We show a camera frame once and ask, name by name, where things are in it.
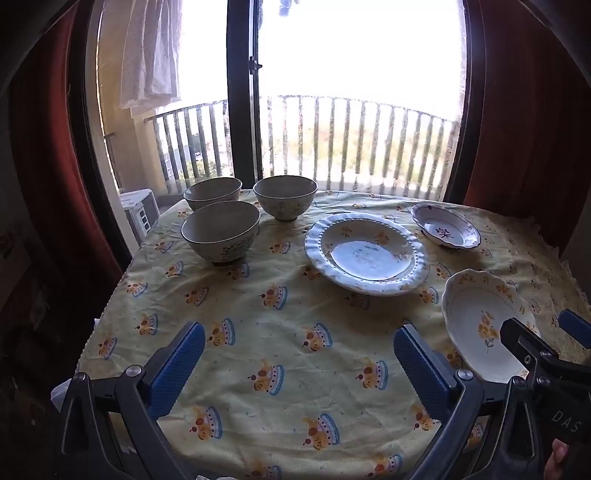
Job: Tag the grey floral ceramic bowl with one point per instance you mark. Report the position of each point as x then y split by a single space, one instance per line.
285 194
220 228
212 190

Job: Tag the white hanging cloth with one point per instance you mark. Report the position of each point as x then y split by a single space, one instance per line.
147 55

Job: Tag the person's right hand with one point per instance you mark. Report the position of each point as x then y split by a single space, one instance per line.
557 459

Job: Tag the balcony railing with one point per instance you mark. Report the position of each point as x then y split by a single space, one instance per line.
351 138

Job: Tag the red-rimmed white plate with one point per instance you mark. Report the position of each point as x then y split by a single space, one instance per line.
445 227

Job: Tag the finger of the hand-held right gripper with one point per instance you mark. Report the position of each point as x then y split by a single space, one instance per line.
521 339
575 325

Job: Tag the white air conditioner unit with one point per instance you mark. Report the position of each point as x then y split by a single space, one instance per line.
138 214

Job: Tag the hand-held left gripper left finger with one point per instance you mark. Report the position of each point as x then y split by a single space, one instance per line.
178 364

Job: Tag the red curtain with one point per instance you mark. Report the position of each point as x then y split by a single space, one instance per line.
51 161
526 115

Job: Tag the yellow flower scalloped plate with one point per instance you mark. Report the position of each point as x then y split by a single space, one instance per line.
475 318

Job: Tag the window latch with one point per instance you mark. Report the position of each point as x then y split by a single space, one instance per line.
255 65

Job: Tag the dark window frame post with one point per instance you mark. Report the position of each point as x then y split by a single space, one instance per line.
242 120

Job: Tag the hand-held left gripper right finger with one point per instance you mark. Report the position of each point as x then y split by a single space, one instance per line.
422 369

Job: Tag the yellow printed tablecloth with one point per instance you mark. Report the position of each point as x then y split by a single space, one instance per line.
295 341

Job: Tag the large white beaded plate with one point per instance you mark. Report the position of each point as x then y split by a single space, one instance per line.
364 256

